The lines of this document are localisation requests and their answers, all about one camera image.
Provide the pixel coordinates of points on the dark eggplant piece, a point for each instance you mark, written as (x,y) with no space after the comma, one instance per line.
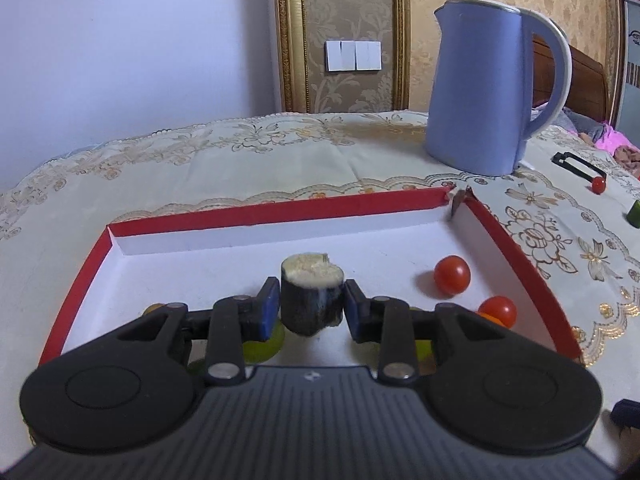
(310,305)

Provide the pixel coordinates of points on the red cherry tomato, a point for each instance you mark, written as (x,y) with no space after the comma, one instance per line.
(451,275)
(598,185)
(498,310)

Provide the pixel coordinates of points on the blue electric kettle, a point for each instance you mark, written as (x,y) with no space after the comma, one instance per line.
(475,85)

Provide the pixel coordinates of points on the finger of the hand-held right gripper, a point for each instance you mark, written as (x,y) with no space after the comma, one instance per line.
(627,412)

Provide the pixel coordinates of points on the grey bedding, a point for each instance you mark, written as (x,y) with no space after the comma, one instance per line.
(582,125)

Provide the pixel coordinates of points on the red cardboard box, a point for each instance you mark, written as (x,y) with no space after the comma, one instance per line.
(250,215)

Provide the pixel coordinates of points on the pink cloth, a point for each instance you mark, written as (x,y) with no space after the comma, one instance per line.
(617,140)

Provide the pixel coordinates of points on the green cucumber piece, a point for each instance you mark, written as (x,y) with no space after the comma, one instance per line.
(635,212)

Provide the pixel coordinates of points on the dark green fruit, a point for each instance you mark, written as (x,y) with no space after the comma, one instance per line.
(194,366)

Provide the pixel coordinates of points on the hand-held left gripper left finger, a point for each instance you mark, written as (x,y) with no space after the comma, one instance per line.
(267,310)

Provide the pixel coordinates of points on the wooden headboard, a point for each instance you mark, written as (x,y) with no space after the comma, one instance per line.
(585,80)

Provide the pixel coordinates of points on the cream lace tablecloth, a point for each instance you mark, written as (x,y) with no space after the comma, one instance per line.
(150,175)

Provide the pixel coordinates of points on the white cabinet door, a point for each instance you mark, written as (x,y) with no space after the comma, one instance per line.
(631,85)

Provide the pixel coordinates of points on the white wall switch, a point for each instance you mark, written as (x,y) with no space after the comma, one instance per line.
(352,55)

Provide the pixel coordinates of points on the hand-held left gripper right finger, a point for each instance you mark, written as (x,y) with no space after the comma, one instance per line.
(354,310)

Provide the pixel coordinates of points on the gold wall frame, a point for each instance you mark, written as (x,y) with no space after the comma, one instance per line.
(287,35)

